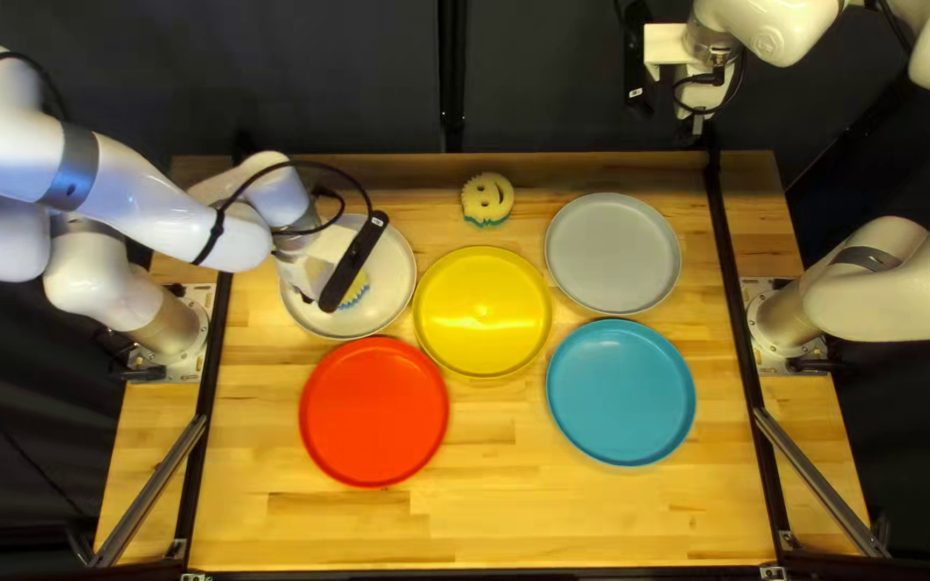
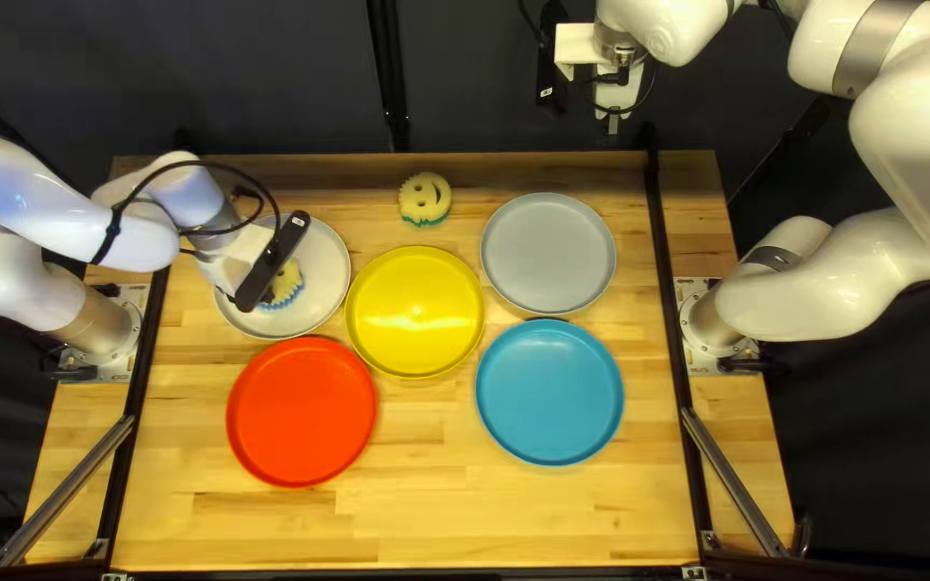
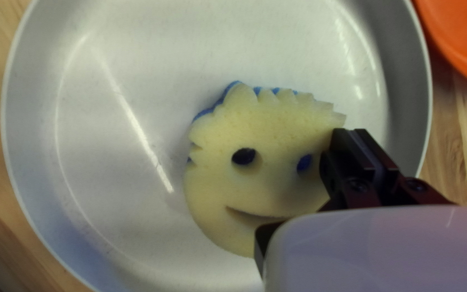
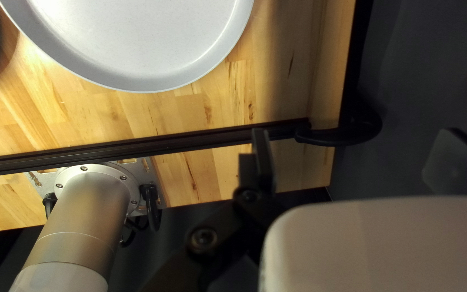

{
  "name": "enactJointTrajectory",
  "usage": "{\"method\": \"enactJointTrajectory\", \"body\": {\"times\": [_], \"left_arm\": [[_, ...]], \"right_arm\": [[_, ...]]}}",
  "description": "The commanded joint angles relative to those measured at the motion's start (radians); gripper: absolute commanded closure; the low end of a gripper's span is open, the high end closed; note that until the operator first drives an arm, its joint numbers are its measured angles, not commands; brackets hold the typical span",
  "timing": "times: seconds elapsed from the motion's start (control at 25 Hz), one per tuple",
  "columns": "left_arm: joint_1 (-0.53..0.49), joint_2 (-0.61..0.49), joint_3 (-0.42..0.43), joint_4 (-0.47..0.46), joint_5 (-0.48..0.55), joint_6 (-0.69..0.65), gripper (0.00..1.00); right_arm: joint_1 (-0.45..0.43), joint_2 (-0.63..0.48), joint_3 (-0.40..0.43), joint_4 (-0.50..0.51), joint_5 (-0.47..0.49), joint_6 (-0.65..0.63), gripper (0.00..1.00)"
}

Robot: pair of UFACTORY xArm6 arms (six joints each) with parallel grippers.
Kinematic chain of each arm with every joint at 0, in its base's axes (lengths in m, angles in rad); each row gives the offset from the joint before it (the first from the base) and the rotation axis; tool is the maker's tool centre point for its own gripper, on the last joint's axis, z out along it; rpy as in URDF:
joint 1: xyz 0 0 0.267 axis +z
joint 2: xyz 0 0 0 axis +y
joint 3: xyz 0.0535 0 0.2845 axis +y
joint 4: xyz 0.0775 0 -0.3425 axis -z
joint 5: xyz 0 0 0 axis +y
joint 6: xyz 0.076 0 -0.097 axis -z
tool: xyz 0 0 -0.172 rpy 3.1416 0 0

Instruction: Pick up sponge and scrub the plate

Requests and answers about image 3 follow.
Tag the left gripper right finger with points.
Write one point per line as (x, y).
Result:
(403, 178)

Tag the grey round plate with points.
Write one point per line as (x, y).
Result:
(108, 121)

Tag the yellow smiling face sponge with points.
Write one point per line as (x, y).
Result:
(258, 190)

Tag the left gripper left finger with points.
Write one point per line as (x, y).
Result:
(349, 178)

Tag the orange round plate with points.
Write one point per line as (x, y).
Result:
(464, 36)

